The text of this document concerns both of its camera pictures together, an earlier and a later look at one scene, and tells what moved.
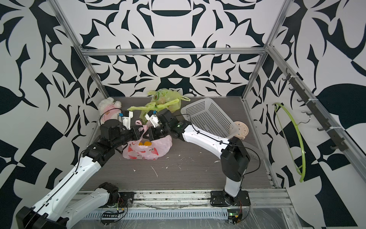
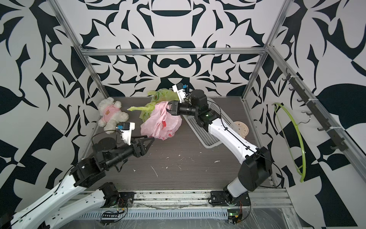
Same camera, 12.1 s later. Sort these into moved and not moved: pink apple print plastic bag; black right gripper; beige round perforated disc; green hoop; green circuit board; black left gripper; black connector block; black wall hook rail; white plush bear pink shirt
Moved: pink apple print plastic bag; black left gripper; black right gripper
Not moved: black wall hook rail; green circuit board; black connector block; white plush bear pink shirt; beige round perforated disc; green hoop
